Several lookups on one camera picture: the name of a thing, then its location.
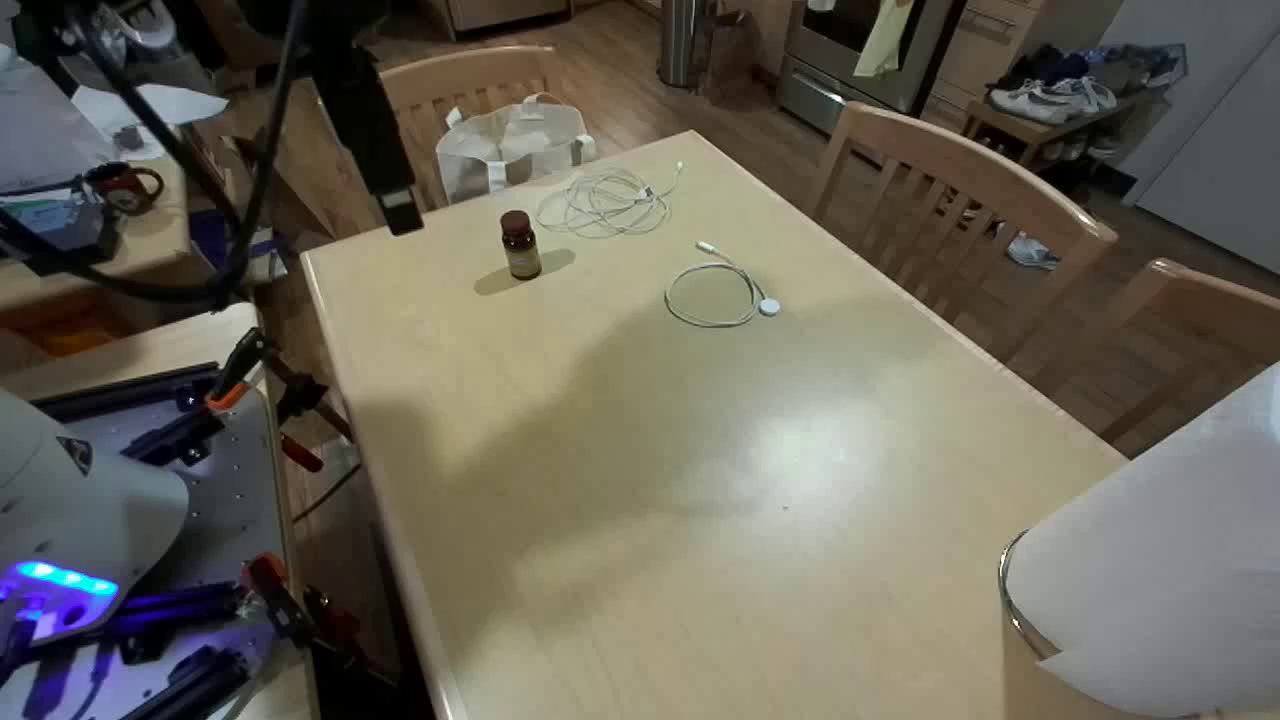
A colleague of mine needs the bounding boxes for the small brown glass bottle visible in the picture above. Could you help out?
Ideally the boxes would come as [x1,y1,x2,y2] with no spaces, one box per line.
[501,211,539,279]

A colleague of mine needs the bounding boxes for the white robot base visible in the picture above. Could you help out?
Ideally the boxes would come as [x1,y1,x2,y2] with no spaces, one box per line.
[0,392,194,643]

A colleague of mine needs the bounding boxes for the wooden chair near middle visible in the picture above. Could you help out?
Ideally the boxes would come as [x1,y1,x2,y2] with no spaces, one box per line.
[809,102,1116,361]

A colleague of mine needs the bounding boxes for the wooden chair with bag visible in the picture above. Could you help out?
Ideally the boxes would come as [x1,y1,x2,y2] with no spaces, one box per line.
[379,45,563,208]

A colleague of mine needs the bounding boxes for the white sneakers on rack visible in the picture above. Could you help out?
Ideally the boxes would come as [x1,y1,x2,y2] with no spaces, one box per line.
[987,78,1116,126]

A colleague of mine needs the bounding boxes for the tangled white cable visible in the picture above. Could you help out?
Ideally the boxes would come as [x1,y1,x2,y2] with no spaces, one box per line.
[534,169,678,243]

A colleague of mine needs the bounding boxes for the wooden chair far side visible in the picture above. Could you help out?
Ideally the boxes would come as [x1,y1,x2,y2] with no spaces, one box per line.
[1087,259,1280,444]

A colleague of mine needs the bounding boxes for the white lamp shade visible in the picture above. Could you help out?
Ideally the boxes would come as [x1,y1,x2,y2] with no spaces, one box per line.
[1001,368,1280,715]

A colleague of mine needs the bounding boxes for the wooden shoe rack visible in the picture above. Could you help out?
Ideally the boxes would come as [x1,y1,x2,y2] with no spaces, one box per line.
[963,102,1132,181]

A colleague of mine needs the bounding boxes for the coiled white charger cable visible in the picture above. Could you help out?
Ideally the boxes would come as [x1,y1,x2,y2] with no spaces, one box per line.
[660,238,790,332]

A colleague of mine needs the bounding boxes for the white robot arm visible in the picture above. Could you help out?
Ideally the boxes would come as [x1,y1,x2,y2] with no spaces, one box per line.
[15,0,419,304]

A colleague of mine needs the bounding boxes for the white tote bag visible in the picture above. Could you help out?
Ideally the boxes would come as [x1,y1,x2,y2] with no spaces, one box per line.
[437,95,599,200]

